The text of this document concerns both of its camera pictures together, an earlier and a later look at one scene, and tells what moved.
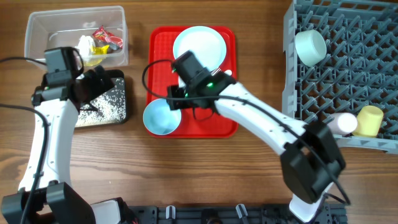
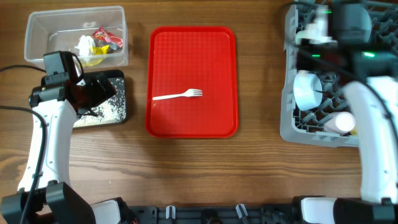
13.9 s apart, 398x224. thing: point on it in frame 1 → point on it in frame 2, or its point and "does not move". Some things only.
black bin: x=112 y=105 does not move
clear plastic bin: x=99 y=33 does not move
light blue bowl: x=159 y=119 → x=308 y=89
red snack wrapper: x=107 y=37 does not move
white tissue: x=86 y=46 does not move
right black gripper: x=174 y=99 → x=305 y=63
